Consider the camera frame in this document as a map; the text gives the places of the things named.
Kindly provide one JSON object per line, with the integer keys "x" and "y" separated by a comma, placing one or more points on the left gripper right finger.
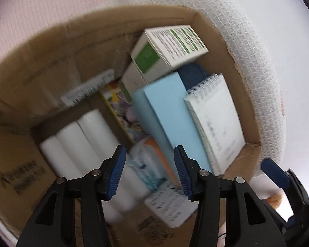
{"x": 248, "y": 221}

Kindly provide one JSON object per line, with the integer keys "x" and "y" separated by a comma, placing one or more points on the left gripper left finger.
{"x": 53, "y": 221}

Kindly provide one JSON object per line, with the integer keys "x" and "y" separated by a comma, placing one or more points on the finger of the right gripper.
{"x": 291, "y": 185}

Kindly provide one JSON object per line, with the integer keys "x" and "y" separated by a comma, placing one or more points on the white paper tube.
{"x": 104, "y": 143}
{"x": 79, "y": 149}

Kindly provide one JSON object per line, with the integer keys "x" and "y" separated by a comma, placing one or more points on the white printed label paper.
{"x": 171, "y": 205}

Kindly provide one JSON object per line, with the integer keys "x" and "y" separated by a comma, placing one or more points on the white tube lowest pile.
{"x": 64, "y": 166}

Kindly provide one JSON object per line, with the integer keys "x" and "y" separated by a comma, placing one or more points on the white spiral notepad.
{"x": 213, "y": 111}

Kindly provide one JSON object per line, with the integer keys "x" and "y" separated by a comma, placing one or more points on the white blue plastic packet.
{"x": 147, "y": 166}

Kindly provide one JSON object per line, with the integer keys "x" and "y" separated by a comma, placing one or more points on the orange flat item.
{"x": 152, "y": 143}

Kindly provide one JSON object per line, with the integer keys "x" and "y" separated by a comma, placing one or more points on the dark blue round object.
{"x": 192, "y": 74}

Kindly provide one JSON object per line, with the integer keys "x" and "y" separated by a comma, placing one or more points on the colourful picture card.
{"x": 121, "y": 108}

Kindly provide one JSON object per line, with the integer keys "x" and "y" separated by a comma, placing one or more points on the light blue lucky box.
{"x": 162, "y": 112}

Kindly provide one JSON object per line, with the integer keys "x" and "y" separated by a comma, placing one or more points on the beige small carton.
{"x": 131, "y": 80}

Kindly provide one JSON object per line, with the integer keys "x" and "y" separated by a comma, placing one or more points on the white waffle blanket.
{"x": 253, "y": 60}

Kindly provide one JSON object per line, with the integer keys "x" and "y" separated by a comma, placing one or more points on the green white carton box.
{"x": 161, "y": 50}

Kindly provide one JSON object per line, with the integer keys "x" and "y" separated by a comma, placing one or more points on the pink cartoon print mat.
{"x": 21, "y": 19}

